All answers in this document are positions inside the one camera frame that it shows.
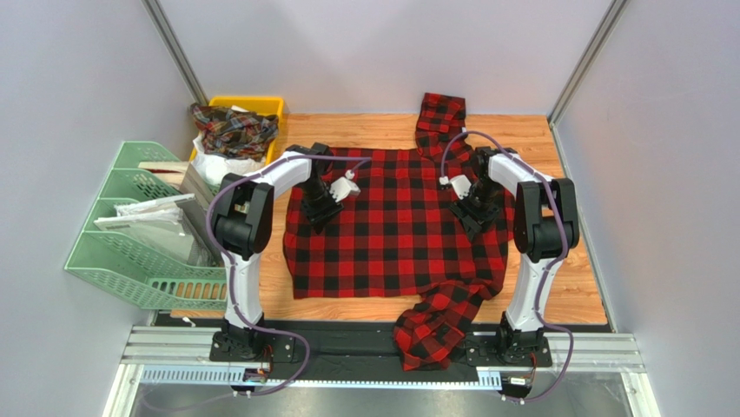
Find multicolour plaid shirt in bin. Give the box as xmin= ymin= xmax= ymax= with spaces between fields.
xmin=188 ymin=103 xmax=280 ymax=160

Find red black plaid shirt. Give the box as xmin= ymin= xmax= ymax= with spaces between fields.
xmin=283 ymin=93 xmax=515 ymax=371

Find aluminium rail frame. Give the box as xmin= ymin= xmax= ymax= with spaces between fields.
xmin=121 ymin=326 xmax=660 ymax=416

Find papers in file rack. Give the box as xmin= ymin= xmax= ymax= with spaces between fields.
xmin=93 ymin=194 xmax=220 ymax=267

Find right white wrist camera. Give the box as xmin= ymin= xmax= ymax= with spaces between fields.
xmin=439 ymin=175 xmax=472 ymax=200

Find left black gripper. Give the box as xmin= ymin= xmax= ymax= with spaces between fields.
xmin=299 ymin=179 xmax=345 ymax=235

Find white cloth in bin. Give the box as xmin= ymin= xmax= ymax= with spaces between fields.
xmin=190 ymin=134 xmax=267 ymax=186

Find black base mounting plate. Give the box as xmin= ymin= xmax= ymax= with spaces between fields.
xmin=155 ymin=312 xmax=613 ymax=383

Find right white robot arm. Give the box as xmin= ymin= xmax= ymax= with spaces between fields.
xmin=450 ymin=147 xmax=580 ymax=364

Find brown book in rack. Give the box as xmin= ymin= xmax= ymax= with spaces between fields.
xmin=137 ymin=161 xmax=192 ymax=190

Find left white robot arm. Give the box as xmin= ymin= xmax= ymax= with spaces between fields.
xmin=207 ymin=143 xmax=343 ymax=357

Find yellow plastic bin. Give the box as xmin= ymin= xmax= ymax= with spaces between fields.
xmin=188 ymin=96 xmax=284 ymax=162

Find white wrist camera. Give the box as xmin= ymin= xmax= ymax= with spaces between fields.
xmin=329 ymin=169 xmax=360 ymax=202
xmin=439 ymin=175 xmax=472 ymax=200

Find green plastic file rack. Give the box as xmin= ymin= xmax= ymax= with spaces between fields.
xmin=64 ymin=141 xmax=227 ymax=311

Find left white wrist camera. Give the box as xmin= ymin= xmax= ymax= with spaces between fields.
xmin=329 ymin=169 xmax=360 ymax=202

